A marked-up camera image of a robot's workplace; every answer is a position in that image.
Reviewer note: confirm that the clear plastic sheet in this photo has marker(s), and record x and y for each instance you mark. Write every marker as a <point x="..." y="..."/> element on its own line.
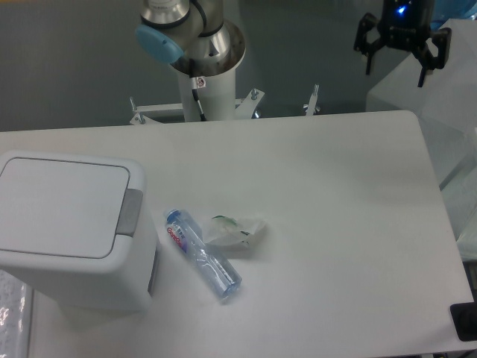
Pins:
<point x="16" y="312"/>

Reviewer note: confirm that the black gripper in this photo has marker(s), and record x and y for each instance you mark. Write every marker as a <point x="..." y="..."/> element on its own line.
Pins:
<point x="405" y="25"/>

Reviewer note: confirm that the white left table bracket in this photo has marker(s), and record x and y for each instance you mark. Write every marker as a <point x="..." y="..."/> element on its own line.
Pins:
<point x="155" y="114"/>

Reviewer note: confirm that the silver blue-capped robot arm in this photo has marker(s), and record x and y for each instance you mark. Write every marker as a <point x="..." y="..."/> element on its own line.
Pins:
<point x="194" y="37"/>

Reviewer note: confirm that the silver wing-nut table clamp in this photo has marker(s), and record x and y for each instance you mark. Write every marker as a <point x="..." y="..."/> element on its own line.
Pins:
<point x="311" y="108"/>

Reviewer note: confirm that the black device at table edge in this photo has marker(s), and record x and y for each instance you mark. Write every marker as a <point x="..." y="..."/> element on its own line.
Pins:
<point x="464" y="319"/>

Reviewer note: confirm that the clear plastic water bottle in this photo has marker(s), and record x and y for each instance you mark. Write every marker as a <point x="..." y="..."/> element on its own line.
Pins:
<point x="211" y="264"/>

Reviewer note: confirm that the white table bracket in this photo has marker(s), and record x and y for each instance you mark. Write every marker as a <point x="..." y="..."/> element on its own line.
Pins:
<point x="249" y="107"/>
<point x="155" y="114"/>

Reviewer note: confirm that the white middle table bracket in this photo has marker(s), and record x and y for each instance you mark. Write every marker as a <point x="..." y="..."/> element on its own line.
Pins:
<point x="249" y="107"/>

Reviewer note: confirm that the translucent white storage box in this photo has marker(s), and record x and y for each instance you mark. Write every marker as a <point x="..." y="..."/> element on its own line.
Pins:
<point x="445" y="105"/>

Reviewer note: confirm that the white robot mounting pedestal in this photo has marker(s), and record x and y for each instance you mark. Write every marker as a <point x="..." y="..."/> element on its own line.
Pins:
<point x="216" y="94"/>

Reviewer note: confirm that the crumpled clear plastic wrapper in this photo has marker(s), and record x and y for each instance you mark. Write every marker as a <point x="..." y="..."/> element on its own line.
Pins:
<point x="227" y="232"/>

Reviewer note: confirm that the white push-lid trash can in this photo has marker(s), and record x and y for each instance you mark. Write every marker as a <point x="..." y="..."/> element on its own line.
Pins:
<point x="77" y="228"/>

